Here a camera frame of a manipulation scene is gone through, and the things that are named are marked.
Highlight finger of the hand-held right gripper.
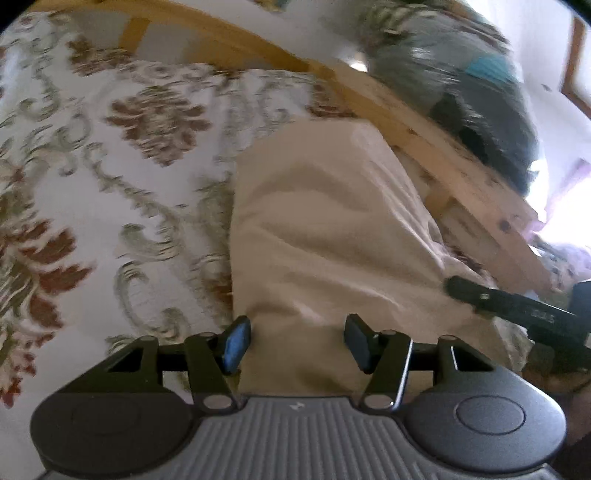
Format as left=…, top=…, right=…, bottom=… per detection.
left=444, top=275, right=591, bottom=358

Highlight pale purple cloth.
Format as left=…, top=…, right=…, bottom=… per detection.
left=526, top=164, right=591, bottom=296

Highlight pile of grey blue clothes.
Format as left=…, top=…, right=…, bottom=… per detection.
left=323, top=0, right=542, bottom=197

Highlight beige pants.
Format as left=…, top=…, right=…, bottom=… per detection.
left=228, top=117, right=532, bottom=398

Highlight wooden bed frame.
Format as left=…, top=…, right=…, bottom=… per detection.
left=95, top=0, right=566, bottom=296

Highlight wooden door frame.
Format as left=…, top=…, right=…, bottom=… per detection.
left=560, top=17, right=591, bottom=118

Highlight floral printed bedspread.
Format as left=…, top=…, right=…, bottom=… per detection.
left=0, top=9, right=361, bottom=462

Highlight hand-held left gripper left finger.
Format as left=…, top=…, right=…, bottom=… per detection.
left=60, top=316, right=253, bottom=414

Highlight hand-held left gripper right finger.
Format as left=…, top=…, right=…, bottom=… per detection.
left=345, top=313, right=505, bottom=412

